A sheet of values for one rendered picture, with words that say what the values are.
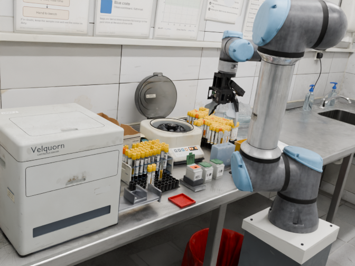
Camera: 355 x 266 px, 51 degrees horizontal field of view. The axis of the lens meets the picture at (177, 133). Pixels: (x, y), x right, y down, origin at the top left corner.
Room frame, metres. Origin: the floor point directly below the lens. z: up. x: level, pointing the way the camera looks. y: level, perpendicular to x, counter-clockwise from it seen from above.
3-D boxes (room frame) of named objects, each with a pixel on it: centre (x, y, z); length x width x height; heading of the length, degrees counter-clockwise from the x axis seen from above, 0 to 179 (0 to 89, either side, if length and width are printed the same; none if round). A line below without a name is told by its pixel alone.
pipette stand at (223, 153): (1.46, -0.20, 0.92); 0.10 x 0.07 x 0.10; 129
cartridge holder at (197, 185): (1.25, -0.08, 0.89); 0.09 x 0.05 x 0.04; 42
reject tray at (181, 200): (1.12, -0.04, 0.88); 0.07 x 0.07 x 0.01; 44
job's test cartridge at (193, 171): (1.25, -0.08, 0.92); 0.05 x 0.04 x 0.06; 42
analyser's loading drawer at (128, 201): (1.01, 0.12, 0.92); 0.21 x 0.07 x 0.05; 134
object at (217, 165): (1.36, -0.17, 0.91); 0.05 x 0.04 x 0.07; 44
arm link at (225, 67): (1.42, -0.16, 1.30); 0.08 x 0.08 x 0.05
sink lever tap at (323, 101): (2.90, -1.23, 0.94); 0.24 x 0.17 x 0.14; 44
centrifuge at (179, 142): (1.57, 0.02, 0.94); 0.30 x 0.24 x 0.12; 35
